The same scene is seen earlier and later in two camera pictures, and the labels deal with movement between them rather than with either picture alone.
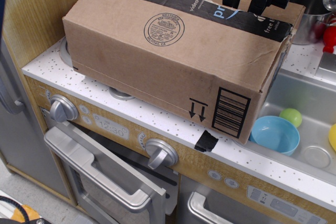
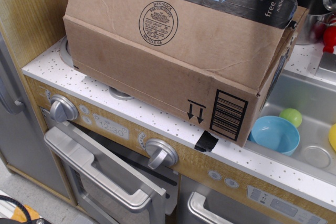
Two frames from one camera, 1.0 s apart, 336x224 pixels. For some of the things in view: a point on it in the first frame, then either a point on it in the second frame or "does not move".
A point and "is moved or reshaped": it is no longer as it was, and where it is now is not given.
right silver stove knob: x=160 y=153 does not move
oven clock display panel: x=108 y=126 does not move
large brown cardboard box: x=171 y=35 is moved or reshaped
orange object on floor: x=18 y=216 does not move
